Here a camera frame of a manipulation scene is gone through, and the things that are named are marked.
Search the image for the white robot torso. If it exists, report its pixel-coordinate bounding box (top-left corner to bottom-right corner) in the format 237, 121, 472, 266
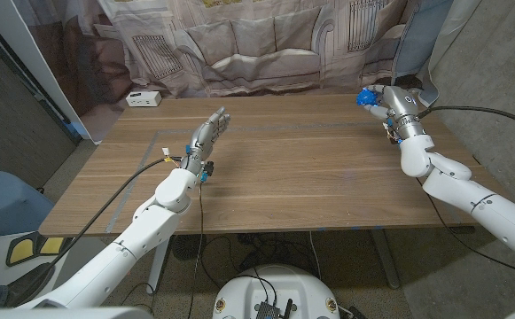
212, 264, 341, 319

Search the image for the white power strip box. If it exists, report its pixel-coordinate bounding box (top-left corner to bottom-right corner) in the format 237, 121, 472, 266
125, 90, 163, 108

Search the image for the white platform with yellow marks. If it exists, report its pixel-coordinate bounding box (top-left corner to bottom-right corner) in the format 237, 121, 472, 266
0, 230, 79, 287

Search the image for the blue grey chair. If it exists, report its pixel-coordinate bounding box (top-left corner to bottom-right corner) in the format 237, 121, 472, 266
0, 170, 55, 243

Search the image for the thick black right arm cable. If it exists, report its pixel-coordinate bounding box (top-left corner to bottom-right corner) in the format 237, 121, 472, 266
416, 105, 515, 133

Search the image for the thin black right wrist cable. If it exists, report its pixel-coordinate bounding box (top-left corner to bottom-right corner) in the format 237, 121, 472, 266
415, 176, 515, 281

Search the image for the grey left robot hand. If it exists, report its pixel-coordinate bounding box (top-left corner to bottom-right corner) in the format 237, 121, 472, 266
180, 105, 231, 176

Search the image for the white upright panel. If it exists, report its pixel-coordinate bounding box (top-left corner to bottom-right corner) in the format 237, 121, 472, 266
0, 0, 103, 145

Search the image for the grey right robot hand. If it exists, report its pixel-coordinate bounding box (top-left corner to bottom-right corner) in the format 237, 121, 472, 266
357, 83, 426, 142

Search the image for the white table leg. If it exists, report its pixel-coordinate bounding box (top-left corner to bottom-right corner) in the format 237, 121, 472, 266
146, 237, 172, 293

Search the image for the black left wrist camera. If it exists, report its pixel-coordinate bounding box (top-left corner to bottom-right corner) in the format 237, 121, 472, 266
199, 159, 215, 183

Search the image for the round black floor fan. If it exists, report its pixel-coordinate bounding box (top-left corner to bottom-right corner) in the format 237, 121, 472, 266
171, 233, 208, 262

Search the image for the blue spiky stress ball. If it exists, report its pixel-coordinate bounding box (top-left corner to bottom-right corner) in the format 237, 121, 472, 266
355, 87, 380, 107

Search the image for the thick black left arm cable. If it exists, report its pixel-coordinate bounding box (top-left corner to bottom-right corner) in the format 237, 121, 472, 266
17, 156, 183, 302

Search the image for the grey table leg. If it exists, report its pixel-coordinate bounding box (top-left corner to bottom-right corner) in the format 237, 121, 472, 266
370, 229, 401, 290

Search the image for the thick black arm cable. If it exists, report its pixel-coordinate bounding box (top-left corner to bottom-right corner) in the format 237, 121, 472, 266
416, 105, 515, 133
17, 156, 183, 302

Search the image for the black antenna device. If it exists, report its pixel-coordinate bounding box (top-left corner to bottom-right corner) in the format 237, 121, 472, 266
254, 299, 294, 319

